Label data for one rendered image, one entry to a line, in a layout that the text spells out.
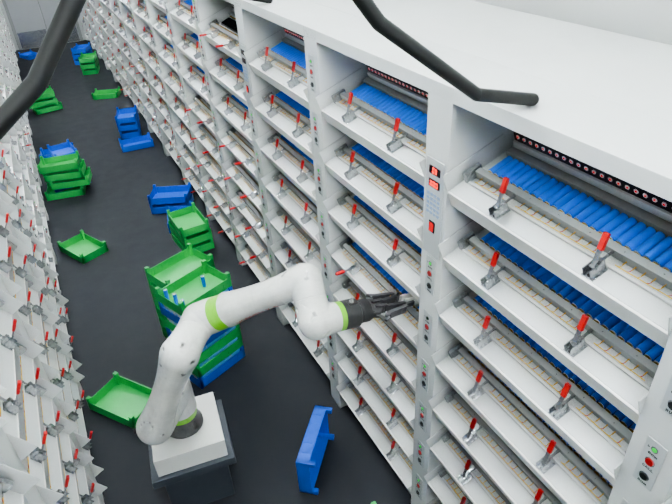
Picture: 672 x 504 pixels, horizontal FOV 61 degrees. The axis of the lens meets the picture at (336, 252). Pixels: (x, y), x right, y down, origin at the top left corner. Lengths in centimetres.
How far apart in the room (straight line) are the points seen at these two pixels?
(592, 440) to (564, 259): 42
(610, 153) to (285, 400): 219
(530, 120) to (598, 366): 51
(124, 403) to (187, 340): 132
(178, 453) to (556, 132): 178
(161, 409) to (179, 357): 27
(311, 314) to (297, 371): 138
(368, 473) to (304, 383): 61
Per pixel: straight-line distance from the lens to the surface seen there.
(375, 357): 233
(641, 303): 114
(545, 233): 127
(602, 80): 143
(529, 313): 137
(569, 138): 111
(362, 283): 208
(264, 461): 271
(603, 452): 140
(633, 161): 104
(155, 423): 210
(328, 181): 209
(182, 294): 287
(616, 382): 126
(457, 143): 139
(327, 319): 168
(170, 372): 185
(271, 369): 307
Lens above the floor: 216
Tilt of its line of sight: 34 degrees down
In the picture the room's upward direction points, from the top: 3 degrees counter-clockwise
